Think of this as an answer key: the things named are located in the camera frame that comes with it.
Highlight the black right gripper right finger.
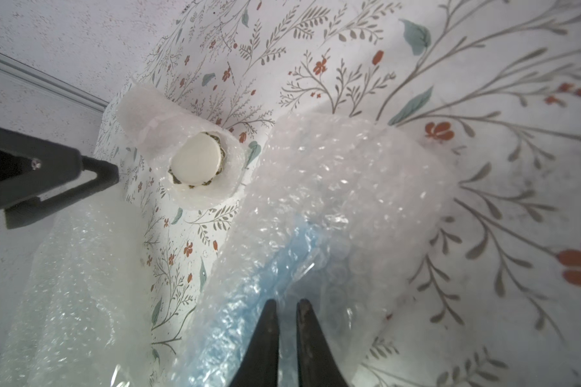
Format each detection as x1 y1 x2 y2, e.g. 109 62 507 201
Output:
296 298 349 387

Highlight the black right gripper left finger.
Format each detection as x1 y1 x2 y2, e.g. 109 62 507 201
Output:
229 299 280 387

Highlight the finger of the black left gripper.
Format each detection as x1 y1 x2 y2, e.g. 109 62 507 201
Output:
0 128 119 230

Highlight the blue vase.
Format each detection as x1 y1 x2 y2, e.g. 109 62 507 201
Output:
182 221 325 386

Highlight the bubble wrap around vase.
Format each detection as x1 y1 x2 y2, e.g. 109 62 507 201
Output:
168 114 456 386

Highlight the loose bubble wrap sheet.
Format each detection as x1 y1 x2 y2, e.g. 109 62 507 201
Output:
0 188 151 386

